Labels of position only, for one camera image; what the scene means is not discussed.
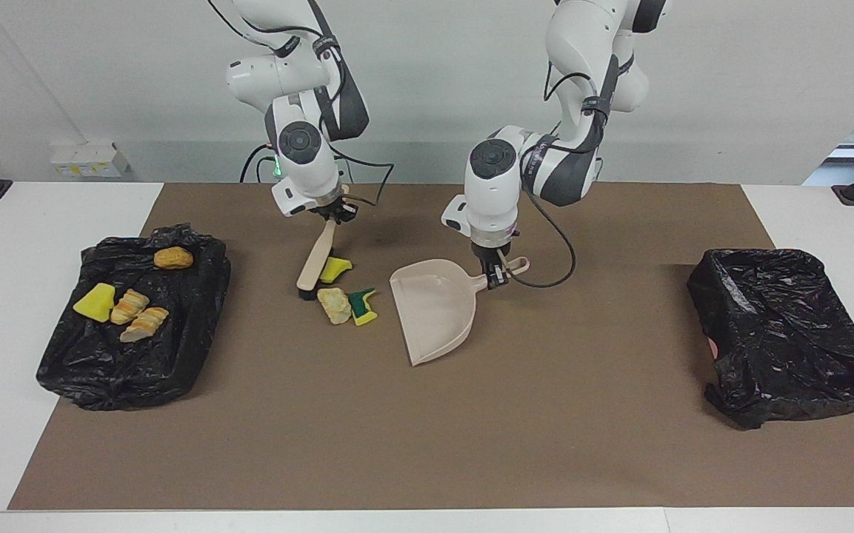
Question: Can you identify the yellow sponge piece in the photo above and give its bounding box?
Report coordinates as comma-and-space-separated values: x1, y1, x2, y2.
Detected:
73, 282, 116, 324
319, 257, 353, 284

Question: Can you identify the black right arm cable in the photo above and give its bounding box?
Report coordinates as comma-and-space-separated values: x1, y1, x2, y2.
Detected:
208, 0, 396, 208

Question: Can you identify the white wall socket box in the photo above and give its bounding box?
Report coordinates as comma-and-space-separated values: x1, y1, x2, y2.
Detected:
49, 142, 131, 178

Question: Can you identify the beige plastic dustpan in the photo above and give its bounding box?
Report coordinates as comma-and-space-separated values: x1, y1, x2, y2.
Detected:
390, 256, 530, 366

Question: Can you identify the green and yellow sponge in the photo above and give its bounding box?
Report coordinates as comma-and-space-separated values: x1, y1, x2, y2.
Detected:
347, 288, 380, 327

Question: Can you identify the orange-striped toy croissant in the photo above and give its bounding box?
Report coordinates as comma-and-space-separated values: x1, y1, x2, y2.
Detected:
110, 289, 150, 326

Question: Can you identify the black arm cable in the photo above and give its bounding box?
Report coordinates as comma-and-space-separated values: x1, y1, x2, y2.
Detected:
519, 30, 577, 289
208, 0, 396, 208

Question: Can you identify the black bag-lined bin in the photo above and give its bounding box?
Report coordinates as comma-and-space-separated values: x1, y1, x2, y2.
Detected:
36, 221, 232, 412
687, 248, 854, 430

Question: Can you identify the black base cable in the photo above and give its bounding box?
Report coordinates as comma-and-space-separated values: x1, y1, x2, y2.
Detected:
240, 143, 279, 184

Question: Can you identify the pale toy bread chunk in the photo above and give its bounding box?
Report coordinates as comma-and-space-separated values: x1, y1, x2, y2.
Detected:
316, 287, 353, 325
120, 307, 170, 343

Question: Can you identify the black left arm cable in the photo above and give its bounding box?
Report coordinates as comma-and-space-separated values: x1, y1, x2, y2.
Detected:
519, 30, 577, 289

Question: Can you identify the brown table mat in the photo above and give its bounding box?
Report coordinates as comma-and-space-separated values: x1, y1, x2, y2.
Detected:
8, 183, 854, 512

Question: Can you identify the brown toy bread roll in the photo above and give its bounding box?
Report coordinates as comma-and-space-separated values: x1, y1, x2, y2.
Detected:
153, 247, 195, 270

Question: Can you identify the beige hand brush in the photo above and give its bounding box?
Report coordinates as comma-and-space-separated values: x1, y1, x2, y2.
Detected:
296, 185, 353, 301

